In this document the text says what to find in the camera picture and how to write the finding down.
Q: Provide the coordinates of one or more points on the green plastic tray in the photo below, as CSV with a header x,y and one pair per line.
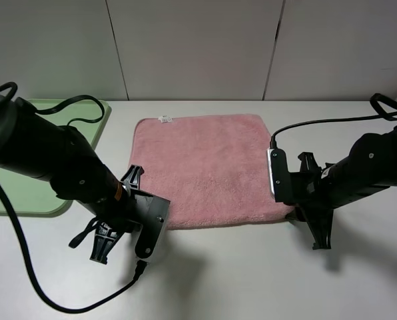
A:
x,y
34,198

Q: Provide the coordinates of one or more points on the pink fluffy towel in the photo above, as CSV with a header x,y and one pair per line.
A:
x,y
212,169

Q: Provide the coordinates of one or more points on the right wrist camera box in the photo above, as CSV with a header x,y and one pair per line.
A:
x,y
279,177

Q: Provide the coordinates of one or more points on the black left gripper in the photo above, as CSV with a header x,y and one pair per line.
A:
x,y
118,214

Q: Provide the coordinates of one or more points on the white towel label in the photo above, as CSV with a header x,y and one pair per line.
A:
x,y
165,119

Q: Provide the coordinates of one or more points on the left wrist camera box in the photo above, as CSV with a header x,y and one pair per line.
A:
x,y
153,212

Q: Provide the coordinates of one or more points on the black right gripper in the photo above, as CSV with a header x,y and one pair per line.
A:
x,y
308,187

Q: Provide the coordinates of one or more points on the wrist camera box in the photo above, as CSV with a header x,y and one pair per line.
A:
x,y
279,177
153,212

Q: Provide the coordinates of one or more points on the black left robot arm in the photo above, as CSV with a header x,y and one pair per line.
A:
x,y
60,155

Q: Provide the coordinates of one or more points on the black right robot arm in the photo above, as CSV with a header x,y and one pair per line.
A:
x,y
369,168

